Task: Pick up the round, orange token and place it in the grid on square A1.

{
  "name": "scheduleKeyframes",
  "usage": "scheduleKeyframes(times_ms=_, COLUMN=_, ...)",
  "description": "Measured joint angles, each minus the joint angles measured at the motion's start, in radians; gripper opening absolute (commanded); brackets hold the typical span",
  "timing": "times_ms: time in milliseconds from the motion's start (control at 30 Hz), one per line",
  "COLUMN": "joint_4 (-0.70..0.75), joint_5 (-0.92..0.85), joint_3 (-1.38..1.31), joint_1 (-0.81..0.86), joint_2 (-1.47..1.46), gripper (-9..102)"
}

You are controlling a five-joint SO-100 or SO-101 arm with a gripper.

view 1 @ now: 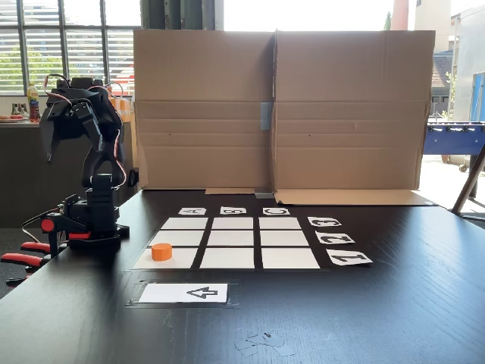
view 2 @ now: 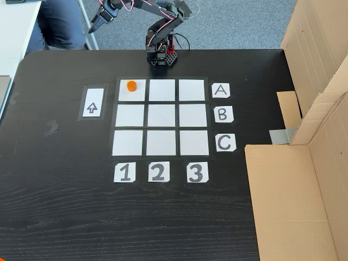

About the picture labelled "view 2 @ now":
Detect white nine-square grid sheet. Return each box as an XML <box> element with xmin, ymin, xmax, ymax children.
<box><xmin>110</xmin><ymin>77</ymin><xmax>217</xmax><ymax>161</ymax></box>

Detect person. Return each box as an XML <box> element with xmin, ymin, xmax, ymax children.
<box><xmin>26</xmin><ymin>0</ymin><xmax>90</xmax><ymax>54</ymax></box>

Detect white arrow paper sheet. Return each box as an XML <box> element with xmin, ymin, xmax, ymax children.
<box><xmin>80</xmin><ymin>86</ymin><xmax>105</xmax><ymax>118</ymax></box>

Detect white side table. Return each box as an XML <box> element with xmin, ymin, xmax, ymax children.
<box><xmin>0</xmin><ymin>0</ymin><xmax>99</xmax><ymax>78</ymax></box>

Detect clear tape scraps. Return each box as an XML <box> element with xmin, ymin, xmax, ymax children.
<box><xmin>43</xmin><ymin>119</ymin><xmax>59</xmax><ymax>137</ymax></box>

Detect paper label letter A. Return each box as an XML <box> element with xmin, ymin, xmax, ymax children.
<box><xmin>212</xmin><ymin>83</ymin><xmax>231</xmax><ymax>99</ymax></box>

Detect paper label number 1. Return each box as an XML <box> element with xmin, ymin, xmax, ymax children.
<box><xmin>113</xmin><ymin>162</ymin><xmax>136</xmax><ymax>183</ymax></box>

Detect paper label letter B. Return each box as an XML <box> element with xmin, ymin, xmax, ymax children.
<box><xmin>214</xmin><ymin>105</ymin><xmax>234</xmax><ymax>123</ymax></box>

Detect paper label number 2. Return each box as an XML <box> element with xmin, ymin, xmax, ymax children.
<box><xmin>148</xmin><ymin>161</ymin><xmax>171</xmax><ymax>182</ymax></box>

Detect paper label letter C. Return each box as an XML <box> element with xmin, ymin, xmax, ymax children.
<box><xmin>215</xmin><ymin>133</ymin><xmax>237</xmax><ymax>152</ymax></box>

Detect paper label number 3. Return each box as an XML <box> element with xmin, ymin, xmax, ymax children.
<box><xmin>187</xmin><ymin>162</ymin><xmax>209</xmax><ymax>183</ymax></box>

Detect brown cardboard screen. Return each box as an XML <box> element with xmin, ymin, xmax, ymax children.
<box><xmin>276</xmin><ymin>0</ymin><xmax>348</xmax><ymax>128</ymax></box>
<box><xmin>244</xmin><ymin>92</ymin><xmax>348</xmax><ymax>261</ymax></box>

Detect grey tape strip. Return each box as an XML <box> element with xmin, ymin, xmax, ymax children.
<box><xmin>269</xmin><ymin>126</ymin><xmax>296</xmax><ymax>145</ymax></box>

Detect red white servo cable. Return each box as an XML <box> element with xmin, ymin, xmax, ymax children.
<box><xmin>119</xmin><ymin>0</ymin><xmax>135</xmax><ymax>12</ymax></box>

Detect grey power cable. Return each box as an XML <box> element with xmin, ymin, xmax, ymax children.
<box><xmin>173</xmin><ymin>32</ymin><xmax>191</xmax><ymax>51</ymax></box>

